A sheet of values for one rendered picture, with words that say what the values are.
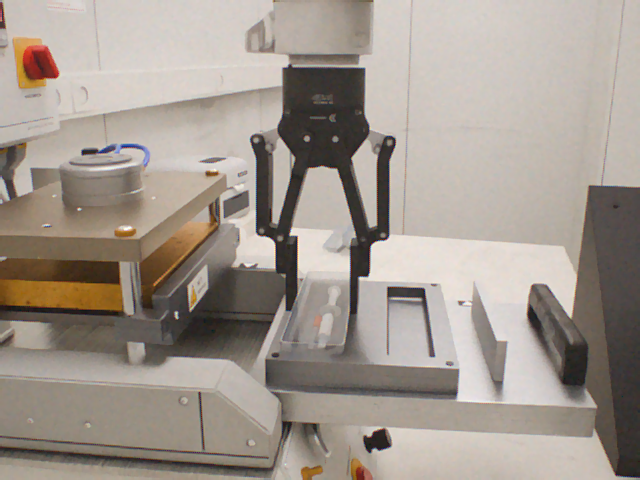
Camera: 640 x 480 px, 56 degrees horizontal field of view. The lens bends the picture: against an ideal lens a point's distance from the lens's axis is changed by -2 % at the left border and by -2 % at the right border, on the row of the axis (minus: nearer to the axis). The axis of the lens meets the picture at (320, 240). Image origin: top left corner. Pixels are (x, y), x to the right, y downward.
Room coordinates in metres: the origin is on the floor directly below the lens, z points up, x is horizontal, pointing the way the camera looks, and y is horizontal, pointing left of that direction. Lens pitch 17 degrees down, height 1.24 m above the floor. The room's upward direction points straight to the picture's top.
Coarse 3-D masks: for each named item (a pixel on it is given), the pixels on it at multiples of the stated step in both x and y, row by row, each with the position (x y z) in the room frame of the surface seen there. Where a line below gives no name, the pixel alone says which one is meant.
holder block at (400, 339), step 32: (384, 288) 0.64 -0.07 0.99; (416, 288) 0.64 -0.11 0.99; (352, 320) 0.55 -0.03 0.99; (384, 320) 0.55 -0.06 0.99; (416, 320) 0.58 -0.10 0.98; (448, 320) 0.55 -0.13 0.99; (288, 352) 0.48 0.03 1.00; (352, 352) 0.48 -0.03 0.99; (384, 352) 0.48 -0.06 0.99; (416, 352) 0.51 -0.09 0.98; (448, 352) 0.48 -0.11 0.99; (288, 384) 0.47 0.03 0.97; (320, 384) 0.47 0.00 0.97; (352, 384) 0.46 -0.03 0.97; (384, 384) 0.46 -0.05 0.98; (416, 384) 0.46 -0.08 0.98; (448, 384) 0.45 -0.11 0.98
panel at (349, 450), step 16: (304, 432) 0.49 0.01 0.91; (336, 432) 0.57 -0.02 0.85; (352, 432) 0.62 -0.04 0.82; (368, 432) 0.67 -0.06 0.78; (288, 448) 0.45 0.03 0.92; (304, 448) 0.48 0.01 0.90; (336, 448) 0.55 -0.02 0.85; (352, 448) 0.59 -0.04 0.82; (288, 464) 0.43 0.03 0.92; (304, 464) 0.46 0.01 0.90; (320, 464) 0.49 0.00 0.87; (336, 464) 0.53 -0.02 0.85; (352, 464) 0.56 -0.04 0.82; (368, 464) 0.61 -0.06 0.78
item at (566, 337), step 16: (544, 288) 0.60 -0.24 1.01; (528, 304) 0.61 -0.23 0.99; (544, 304) 0.56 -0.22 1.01; (560, 304) 0.55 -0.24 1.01; (544, 320) 0.54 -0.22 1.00; (560, 320) 0.52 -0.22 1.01; (560, 336) 0.49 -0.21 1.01; (576, 336) 0.48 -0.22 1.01; (560, 352) 0.48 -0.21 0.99; (576, 352) 0.47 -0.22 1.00; (576, 368) 0.47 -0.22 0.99
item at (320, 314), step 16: (320, 272) 0.66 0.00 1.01; (336, 272) 0.66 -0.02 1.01; (304, 288) 0.61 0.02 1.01; (320, 288) 0.61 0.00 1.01; (336, 288) 0.61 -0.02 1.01; (304, 304) 0.56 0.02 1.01; (320, 304) 0.56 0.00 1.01; (336, 304) 0.56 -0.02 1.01; (304, 320) 0.52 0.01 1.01; (320, 320) 0.52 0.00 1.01; (336, 320) 0.52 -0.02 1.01; (288, 336) 0.49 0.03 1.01; (304, 336) 0.49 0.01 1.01; (320, 336) 0.49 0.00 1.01; (336, 336) 0.49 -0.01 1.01
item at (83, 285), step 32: (192, 224) 0.67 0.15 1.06; (160, 256) 0.56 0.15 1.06; (0, 288) 0.49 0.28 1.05; (32, 288) 0.49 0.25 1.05; (64, 288) 0.49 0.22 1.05; (96, 288) 0.48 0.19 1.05; (0, 320) 0.49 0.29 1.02; (32, 320) 0.49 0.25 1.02; (64, 320) 0.49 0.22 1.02; (96, 320) 0.48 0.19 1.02
